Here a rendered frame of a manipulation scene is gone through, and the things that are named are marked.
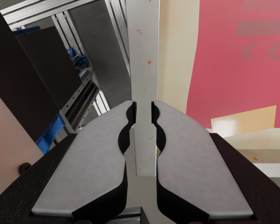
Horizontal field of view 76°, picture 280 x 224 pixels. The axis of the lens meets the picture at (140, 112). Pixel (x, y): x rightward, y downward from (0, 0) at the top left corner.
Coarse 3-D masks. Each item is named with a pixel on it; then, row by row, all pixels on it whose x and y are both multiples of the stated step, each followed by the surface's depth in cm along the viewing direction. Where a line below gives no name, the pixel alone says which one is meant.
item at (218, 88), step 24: (216, 0) 22; (240, 0) 22; (216, 24) 24; (216, 48) 25; (192, 72) 27; (216, 72) 27; (240, 72) 27; (264, 72) 27; (192, 96) 29; (216, 96) 29; (240, 96) 29; (264, 96) 29
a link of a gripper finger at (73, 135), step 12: (60, 144) 8; (48, 156) 7; (60, 156) 7; (36, 168) 7; (48, 168) 7; (24, 180) 6; (36, 180) 6; (48, 180) 6; (12, 192) 6; (24, 192) 6; (36, 192) 6; (0, 204) 6; (12, 204) 6; (24, 204) 6; (0, 216) 5; (12, 216) 5; (24, 216) 5; (36, 216) 5; (48, 216) 5; (60, 216) 5
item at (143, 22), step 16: (128, 0) 19; (144, 0) 19; (128, 16) 20; (144, 16) 20; (128, 32) 21; (144, 32) 21; (128, 48) 22; (144, 48) 22; (144, 64) 23; (144, 80) 24; (144, 96) 26; (144, 112) 27; (144, 128) 28; (144, 144) 30; (144, 160) 32; (256, 160) 32; (272, 160) 32; (272, 176) 33
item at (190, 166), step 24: (168, 120) 9; (192, 120) 9; (168, 144) 8; (192, 144) 8; (168, 168) 7; (192, 168) 7; (216, 168) 7; (168, 192) 6; (192, 192) 6; (216, 192) 6; (240, 192) 6; (168, 216) 7; (192, 216) 6; (216, 216) 5; (240, 216) 5
